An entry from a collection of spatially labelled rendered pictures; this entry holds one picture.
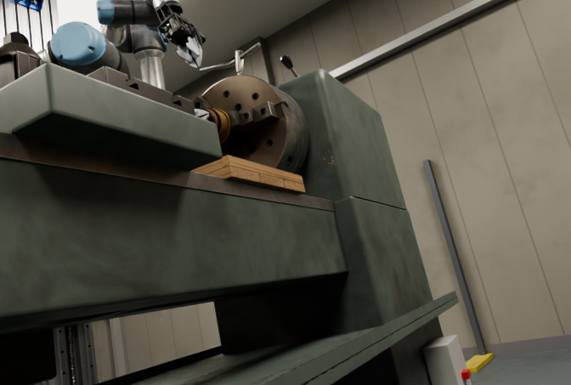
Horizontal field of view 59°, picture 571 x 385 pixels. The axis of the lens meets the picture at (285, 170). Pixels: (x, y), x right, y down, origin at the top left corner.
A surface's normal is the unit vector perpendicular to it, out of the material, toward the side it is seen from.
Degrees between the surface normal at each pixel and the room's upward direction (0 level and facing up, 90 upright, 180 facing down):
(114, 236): 90
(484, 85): 90
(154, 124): 90
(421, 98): 90
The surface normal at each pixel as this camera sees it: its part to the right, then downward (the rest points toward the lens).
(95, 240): 0.87, -0.29
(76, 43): -0.04, -0.25
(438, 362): -0.46, -0.13
